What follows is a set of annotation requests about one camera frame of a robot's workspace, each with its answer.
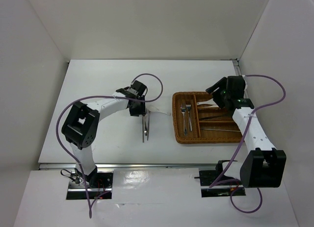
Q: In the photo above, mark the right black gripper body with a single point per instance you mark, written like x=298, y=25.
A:
x=220, y=96

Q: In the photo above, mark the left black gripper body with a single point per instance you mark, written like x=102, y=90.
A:
x=139, y=97

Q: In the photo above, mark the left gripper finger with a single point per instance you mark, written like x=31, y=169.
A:
x=135, y=108
x=143, y=110

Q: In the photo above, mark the silver fork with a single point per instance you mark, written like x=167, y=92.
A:
x=145, y=126
x=188, y=107
x=183, y=110

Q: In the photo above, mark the silver knife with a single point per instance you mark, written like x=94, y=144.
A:
x=148, y=124

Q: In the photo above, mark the white ceramic spoon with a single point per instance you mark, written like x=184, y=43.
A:
x=152, y=108
x=205, y=103
x=204, y=106

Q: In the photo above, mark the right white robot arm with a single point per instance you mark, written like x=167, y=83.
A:
x=264, y=164

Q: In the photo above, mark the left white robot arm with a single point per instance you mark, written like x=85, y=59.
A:
x=81, y=124

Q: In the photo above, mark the brown wicker divided tray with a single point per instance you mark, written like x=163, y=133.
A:
x=197, y=136

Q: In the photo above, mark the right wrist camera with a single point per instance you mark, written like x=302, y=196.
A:
x=245, y=80

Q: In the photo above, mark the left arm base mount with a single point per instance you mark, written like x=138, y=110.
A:
x=102, y=186

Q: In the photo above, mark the aluminium table rail front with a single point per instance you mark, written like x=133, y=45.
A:
x=56, y=166

